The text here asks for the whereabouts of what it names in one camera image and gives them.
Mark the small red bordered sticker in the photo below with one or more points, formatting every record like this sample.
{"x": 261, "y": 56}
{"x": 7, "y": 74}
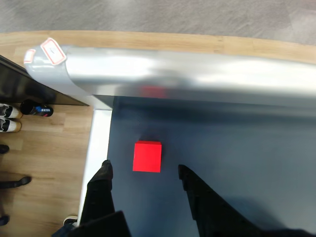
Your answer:
{"x": 29, "y": 56}

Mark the large red bordered sticker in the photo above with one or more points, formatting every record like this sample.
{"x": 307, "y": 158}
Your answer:
{"x": 53, "y": 51}

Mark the blue grey table mat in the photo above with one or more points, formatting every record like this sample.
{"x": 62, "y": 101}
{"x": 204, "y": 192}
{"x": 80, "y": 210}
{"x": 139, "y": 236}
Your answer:
{"x": 222, "y": 148}

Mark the silver table frame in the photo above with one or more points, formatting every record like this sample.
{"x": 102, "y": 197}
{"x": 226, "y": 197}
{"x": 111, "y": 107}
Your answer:
{"x": 172, "y": 71}

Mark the red cube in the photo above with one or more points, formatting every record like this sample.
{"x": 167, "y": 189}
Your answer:
{"x": 147, "y": 158}

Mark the black caster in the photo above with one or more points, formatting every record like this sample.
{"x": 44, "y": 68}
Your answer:
{"x": 3, "y": 149}

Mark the black glossy panel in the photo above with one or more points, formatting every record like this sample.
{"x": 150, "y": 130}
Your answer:
{"x": 29, "y": 86}

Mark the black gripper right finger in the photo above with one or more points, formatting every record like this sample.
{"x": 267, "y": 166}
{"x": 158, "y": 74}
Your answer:
{"x": 212, "y": 212}

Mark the person's foot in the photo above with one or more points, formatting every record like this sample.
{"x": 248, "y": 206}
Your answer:
{"x": 70, "y": 220}

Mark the white black sneaker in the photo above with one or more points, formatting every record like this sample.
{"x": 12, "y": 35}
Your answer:
{"x": 8, "y": 125}
{"x": 8, "y": 111}

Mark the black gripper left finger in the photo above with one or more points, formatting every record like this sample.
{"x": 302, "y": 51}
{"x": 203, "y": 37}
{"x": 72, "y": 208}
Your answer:
{"x": 98, "y": 197}

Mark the black chair base leg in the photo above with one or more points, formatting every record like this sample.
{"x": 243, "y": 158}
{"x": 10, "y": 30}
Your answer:
{"x": 14, "y": 183}

